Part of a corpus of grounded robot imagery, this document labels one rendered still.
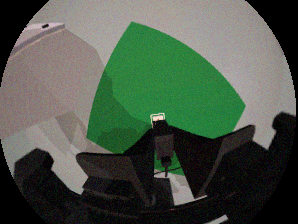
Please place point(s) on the green circuit board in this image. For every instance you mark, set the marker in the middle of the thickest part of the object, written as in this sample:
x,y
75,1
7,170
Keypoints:
x,y
152,76

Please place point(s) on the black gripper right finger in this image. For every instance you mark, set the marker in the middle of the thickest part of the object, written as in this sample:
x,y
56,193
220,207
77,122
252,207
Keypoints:
x,y
200,156

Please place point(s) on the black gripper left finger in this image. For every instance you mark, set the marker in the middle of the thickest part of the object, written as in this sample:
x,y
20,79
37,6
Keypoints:
x,y
136,164

